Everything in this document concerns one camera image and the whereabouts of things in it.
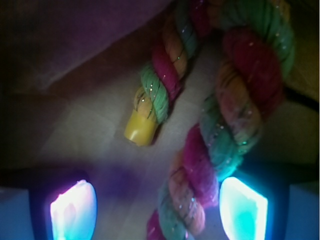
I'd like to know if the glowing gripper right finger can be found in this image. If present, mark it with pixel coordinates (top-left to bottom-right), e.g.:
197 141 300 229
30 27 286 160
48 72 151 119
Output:
218 164 291 240

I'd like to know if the multicolored twisted rope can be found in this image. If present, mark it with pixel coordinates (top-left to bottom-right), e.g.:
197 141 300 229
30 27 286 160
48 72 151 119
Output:
123 0 296 240

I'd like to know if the brown paper bag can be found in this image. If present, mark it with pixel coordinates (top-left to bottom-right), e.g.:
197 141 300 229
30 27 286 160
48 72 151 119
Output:
0 0 319 240

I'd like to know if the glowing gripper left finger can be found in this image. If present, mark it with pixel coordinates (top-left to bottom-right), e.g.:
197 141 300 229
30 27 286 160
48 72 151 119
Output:
29 170 98 240

